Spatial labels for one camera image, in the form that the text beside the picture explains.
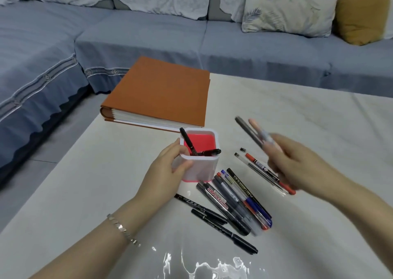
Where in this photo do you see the person's left hand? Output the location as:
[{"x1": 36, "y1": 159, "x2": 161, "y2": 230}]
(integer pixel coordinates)
[{"x1": 113, "y1": 138, "x2": 194, "y2": 238}]

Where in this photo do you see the person's right hand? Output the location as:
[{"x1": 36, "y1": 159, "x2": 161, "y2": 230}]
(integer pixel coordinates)
[{"x1": 262, "y1": 133, "x2": 351, "y2": 203}]

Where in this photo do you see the red black marker pen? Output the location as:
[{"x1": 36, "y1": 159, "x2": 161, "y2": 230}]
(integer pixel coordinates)
[{"x1": 245, "y1": 152, "x2": 297, "y2": 196}]

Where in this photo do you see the thin black ballpoint pen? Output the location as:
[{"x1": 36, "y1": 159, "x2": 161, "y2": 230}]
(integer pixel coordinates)
[{"x1": 174, "y1": 193, "x2": 228, "y2": 226}]

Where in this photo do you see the red white pen holder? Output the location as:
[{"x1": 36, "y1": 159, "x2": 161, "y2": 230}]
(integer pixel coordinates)
[{"x1": 172, "y1": 128, "x2": 221, "y2": 183}]

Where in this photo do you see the dark barrel gel pen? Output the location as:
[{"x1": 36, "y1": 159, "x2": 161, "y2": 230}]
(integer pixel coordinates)
[{"x1": 211, "y1": 177, "x2": 263, "y2": 236}]

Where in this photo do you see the peach barrel pen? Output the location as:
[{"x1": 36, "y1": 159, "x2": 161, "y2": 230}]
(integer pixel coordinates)
[{"x1": 248, "y1": 118, "x2": 282, "y2": 152}]

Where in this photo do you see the black whiteboard marker pen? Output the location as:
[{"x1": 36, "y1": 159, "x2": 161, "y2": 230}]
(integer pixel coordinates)
[{"x1": 196, "y1": 182, "x2": 252, "y2": 236}]

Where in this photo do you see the white table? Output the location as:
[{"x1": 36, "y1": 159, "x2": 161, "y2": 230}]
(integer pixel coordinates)
[{"x1": 0, "y1": 73, "x2": 393, "y2": 279}]

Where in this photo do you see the orange cover binder album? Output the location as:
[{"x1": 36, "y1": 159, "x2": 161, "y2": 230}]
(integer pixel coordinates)
[{"x1": 100, "y1": 56, "x2": 211, "y2": 132}]

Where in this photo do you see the blue grey sofa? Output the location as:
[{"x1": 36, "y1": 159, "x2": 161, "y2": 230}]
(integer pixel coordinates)
[{"x1": 0, "y1": 0, "x2": 393, "y2": 181}]

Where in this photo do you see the leaf print cushion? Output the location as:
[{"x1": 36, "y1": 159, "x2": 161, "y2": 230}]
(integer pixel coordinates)
[{"x1": 242, "y1": 0, "x2": 338, "y2": 38}]

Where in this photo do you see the mustard yellow cushion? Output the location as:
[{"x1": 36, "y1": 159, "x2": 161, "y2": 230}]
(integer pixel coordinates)
[{"x1": 333, "y1": 0, "x2": 392, "y2": 46}]

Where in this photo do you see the pale bead bracelet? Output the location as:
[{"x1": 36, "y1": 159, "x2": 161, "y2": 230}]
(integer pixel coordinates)
[{"x1": 106, "y1": 213, "x2": 142, "y2": 248}]

